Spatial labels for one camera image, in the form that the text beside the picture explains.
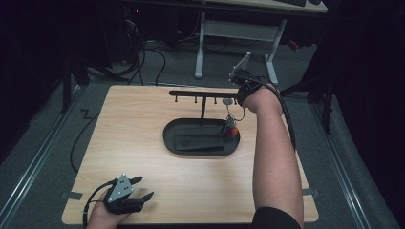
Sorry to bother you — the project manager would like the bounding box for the hand-held gripper cable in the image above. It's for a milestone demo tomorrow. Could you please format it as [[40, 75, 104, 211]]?
[[81, 177, 119, 229], [252, 75, 298, 151]]

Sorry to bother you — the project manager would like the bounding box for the black floor cable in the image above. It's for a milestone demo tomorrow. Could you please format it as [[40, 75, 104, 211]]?
[[69, 109, 100, 175]]

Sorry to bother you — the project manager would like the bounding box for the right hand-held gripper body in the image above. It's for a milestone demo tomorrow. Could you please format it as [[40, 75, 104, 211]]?
[[228, 52, 266, 107]]

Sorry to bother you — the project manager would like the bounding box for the black wallet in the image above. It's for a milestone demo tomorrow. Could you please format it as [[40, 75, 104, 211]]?
[[173, 126, 229, 153]]

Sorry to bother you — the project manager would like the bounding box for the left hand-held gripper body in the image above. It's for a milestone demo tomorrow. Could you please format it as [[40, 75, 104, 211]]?
[[102, 173, 144, 215]]

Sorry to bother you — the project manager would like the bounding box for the dark computer tower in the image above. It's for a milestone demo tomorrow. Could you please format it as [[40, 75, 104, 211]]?
[[122, 5, 148, 66]]

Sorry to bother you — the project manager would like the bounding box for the left hand-held gripper cable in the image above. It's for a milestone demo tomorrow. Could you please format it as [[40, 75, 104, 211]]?
[[81, 177, 119, 229]]

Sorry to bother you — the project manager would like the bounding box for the person's right hand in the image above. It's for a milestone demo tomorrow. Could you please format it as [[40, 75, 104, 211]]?
[[243, 83, 285, 116]]

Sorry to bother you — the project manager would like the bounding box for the person's left hand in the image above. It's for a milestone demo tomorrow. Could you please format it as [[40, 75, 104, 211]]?
[[86, 198, 132, 229]]

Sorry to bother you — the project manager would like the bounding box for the desk with white legs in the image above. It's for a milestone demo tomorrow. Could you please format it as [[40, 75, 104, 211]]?
[[194, 0, 330, 87]]

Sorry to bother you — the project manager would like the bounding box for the black key stand with tray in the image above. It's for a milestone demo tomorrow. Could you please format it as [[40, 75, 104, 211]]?
[[162, 90, 243, 157]]

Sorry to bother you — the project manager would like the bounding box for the metal floor rail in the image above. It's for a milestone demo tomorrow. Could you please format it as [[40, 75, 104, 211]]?
[[309, 100, 373, 229], [0, 85, 84, 221]]

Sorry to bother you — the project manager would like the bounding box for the key bunch with coloured tags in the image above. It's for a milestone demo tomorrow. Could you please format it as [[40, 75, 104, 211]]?
[[221, 98, 246, 138]]

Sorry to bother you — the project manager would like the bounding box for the dark metal stand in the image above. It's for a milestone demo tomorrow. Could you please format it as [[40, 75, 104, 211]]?
[[59, 52, 92, 115], [276, 71, 339, 135]]

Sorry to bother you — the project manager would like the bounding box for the person's black sleeve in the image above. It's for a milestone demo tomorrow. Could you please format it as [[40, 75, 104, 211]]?
[[250, 206, 303, 229]]

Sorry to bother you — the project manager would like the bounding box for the black keyboard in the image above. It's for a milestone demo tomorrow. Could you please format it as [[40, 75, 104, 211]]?
[[276, 0, 308, 8]]

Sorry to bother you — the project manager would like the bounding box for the right hand-held gripper cable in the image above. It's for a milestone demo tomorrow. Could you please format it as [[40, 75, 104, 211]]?
[[252, 75, 298, 151]]

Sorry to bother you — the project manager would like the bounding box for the bundle of black cables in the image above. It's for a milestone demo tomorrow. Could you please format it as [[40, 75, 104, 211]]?
[[109, 18, 167, 87]]

